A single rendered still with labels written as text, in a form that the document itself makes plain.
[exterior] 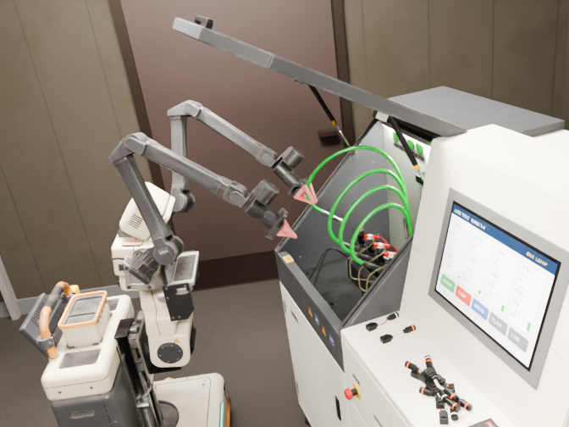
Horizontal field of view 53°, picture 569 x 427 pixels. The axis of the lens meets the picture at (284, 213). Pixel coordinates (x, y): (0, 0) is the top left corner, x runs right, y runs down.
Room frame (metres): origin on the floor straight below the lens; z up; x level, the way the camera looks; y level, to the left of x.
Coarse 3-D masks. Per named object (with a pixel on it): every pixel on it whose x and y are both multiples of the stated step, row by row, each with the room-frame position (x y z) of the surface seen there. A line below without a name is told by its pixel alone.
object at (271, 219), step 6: (270, 210) 1.74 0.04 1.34; (282, 210) 1.76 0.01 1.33; (264, 216) 1.72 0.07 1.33; (270, 216) 1.73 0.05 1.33; (276, 216) 1.74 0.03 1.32; (282, 216) 1.72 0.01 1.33; (264, 222) 1.72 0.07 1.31; (270, 222) 1.72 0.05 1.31; (276, 222) 1.72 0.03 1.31; (270, 228) 1.73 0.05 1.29
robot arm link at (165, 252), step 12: (120, 144) 1.84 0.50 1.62; (108, 156) 1.84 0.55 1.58; (120, 156) 1.83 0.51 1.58; (132, 156) 1.87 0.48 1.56; (120, 168) 1.83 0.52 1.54; (132, 168) 1.83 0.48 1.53; (132, 180) 1.82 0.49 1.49; (144, 180) 1.85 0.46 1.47; (132, 192) 1.81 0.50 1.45; (144, 192) 1.81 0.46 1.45; (144, 204) 1.80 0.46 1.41; (156, 204) 1.83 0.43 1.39; (144, 216) 1.79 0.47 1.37; (156, 216) 1.78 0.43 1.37; (156, 228) 1.77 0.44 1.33; (168, 228) 1.81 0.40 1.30; (156, 240) 1.74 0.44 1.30; (180, 240) 1.82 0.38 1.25; (156, 252) 1.73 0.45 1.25; (168, 252) 1.73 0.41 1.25
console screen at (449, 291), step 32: (448, 224) 1.46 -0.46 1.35; (480, 224) 1.34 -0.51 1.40; (512, 224) 1.23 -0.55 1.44; (448, 256) 1.43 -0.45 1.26; (480, 256) 1.31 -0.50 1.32; (512, 256) 1.20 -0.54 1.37; (544, 256) 1.12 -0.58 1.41; (448, 288) 1.39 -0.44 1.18; (480, 288) 1.27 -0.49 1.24; (512, 288) 1.17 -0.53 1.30; (544, 288) 1.09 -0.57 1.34; (480, 320) 1.24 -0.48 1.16; (512, 320) 1.14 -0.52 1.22; (544, 320) 1.06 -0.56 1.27; (512, 352) 1.11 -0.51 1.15; (544, 352) 1.03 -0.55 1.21
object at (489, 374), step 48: (432, 144) 1.62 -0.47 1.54; (480, 144) 1.53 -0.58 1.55; (528, 144) 1.47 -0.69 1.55; (432, 192) 1.57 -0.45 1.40; (480, 192) 1.37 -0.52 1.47; (528, 192) 1.22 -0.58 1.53; (432, 240) 1.52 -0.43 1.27; (432, 336) 1.41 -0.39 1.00; (480, 384) 1.18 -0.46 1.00; (528, 384) 1.05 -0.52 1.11
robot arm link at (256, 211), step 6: (252, 198) 1.74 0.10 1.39; (246, 204) 1.75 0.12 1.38; (252, 204) 1.72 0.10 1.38; (258, 204) 1.73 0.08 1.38; (264, 204) 1.74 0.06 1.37; (246, 210) 1.73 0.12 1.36; (252, 210) 1.72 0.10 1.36; (258, 210) 1.72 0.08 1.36; (264, 210) 1.73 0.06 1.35; (252, 216) 1.73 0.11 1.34; (258, 216) 1.72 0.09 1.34
